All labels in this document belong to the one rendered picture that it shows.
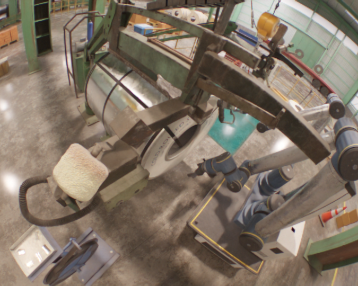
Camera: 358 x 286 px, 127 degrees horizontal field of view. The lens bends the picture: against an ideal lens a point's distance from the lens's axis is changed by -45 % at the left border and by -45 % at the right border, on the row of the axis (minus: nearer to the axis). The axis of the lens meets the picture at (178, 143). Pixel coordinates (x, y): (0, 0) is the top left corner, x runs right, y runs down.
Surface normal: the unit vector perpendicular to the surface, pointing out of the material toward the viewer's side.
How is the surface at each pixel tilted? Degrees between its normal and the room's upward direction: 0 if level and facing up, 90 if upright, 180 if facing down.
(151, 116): 0
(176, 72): 90
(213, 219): 0
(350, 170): 90
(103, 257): 0
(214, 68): 90
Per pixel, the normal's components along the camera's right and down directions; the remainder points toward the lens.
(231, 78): -0.50, 0.58
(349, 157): -0.77, 0.33
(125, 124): -0.16, -0.27
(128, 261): 0.25, -0.61
